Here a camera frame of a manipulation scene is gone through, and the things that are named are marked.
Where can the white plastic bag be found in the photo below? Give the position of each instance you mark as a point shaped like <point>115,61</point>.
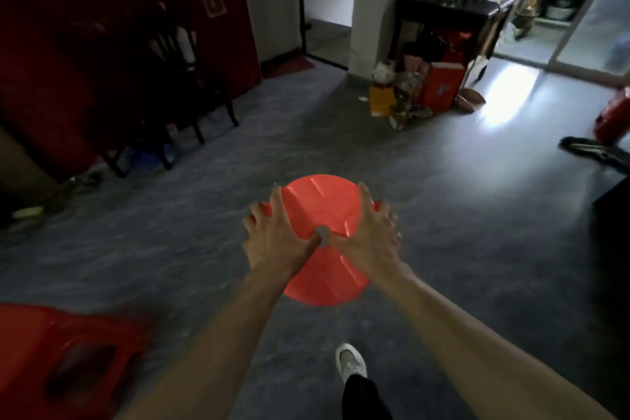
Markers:
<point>384,72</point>

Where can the small cardboard box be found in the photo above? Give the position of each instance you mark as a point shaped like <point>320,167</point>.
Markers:
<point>398,120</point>

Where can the person's right forearm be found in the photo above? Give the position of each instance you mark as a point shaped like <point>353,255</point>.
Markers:
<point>482,355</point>

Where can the dark wooden chair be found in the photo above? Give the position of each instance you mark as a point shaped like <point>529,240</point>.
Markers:
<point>167,40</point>

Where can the glass sliding door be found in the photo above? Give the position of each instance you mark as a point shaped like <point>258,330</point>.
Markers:
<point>595,16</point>

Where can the person's right white shoe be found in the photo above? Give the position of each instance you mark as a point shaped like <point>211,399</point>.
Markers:
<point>351,360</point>

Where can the large red upright panel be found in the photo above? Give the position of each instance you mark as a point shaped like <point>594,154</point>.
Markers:
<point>49,90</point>

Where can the red gift box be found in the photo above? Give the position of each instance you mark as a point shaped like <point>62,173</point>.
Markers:
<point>443,87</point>

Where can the black slipper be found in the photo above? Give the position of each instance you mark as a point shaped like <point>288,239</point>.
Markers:
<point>590,149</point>

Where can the person's black trousers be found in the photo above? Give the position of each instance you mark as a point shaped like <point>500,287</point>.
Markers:
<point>364,400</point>

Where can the white bowl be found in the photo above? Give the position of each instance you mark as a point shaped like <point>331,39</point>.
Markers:
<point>560,12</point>

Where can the yellow slippers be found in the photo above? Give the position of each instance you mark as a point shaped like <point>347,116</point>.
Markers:
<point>28,212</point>

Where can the person's left forearm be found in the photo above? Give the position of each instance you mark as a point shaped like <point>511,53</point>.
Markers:
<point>206,360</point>

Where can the person's left hand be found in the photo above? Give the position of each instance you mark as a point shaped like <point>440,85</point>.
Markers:
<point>275,247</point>

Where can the person's right hand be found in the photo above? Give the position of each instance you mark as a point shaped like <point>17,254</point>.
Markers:
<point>374,245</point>

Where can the dark wooden side table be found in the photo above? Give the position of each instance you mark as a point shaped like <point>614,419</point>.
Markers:
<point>443,8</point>

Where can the red door mat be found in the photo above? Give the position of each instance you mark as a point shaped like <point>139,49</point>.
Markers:
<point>288,67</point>

